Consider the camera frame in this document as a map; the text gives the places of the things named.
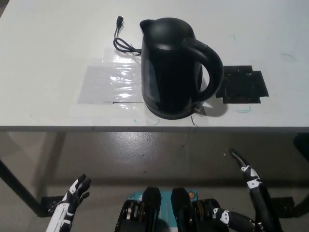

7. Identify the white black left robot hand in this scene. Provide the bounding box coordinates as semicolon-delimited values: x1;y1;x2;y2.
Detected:
45;174;91;232

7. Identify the black electric kettle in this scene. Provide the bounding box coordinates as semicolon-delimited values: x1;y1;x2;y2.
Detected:
139;18;224;117

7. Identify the black metal table leg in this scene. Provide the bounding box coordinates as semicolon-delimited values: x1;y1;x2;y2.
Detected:
0;154;41;218
294;193;309;215

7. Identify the black floor plate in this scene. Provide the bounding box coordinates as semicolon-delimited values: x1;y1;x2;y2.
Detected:
270;196;295;211
40;196;61;217

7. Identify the black teal robot torso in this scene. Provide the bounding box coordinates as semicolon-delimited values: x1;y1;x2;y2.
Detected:
115;186;218;232

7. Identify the black tape patch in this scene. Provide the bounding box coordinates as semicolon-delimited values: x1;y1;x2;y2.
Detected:
215;64;270;105

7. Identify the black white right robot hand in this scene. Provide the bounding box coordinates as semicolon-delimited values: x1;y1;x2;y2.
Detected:
213;149;283;232

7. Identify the black round kettle base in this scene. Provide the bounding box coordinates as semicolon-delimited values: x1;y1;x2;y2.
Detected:
144;96;203;121

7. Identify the clear plastic tape patch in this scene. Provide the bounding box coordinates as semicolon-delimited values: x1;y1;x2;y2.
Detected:
77;47;148;105

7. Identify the black power cord with plug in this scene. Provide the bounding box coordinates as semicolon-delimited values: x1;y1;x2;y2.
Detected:
112;15;143;55

